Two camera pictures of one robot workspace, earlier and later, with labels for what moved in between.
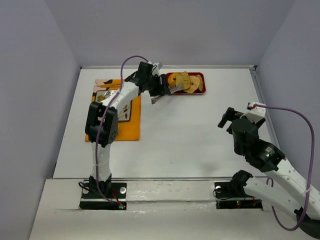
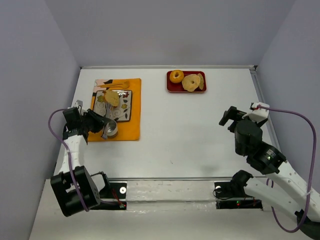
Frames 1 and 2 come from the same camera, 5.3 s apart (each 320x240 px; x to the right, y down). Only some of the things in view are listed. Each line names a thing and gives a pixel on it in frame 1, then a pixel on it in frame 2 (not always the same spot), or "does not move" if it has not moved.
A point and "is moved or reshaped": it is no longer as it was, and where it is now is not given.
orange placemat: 126,130 does not move
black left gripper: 163,85 -> 94,121
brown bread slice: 184,77 is moved or reshaped
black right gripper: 229,114 does not move
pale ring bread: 194,82 does not move
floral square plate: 125,113 does not move
